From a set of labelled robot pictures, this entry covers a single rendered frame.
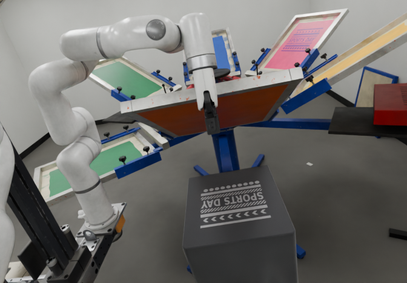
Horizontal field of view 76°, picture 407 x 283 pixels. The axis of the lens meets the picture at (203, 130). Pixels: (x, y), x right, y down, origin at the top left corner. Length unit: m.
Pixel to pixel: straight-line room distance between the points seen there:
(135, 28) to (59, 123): 0.41
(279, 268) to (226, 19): 4.72
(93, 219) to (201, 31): 0.76
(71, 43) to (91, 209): 0.57
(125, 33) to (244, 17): 4.84
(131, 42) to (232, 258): 0.89
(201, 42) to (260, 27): 4.86
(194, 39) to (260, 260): 0.90
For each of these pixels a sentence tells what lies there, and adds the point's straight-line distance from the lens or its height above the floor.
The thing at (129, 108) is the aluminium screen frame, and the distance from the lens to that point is 0.87.
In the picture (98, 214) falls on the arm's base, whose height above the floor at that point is 1.19.
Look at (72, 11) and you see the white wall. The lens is 5.93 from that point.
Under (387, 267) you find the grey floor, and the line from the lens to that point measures 2.32.
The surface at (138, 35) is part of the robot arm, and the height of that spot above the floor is 1.75.
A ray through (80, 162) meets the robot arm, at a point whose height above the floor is 1.41.
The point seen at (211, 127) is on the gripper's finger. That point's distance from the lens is 0.63.
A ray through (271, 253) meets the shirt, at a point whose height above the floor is 0.86.
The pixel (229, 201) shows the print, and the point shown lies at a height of 0.95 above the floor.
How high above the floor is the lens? 1.76
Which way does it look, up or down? 24 degrees down
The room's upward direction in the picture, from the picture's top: 12 degrees counter-clockwise
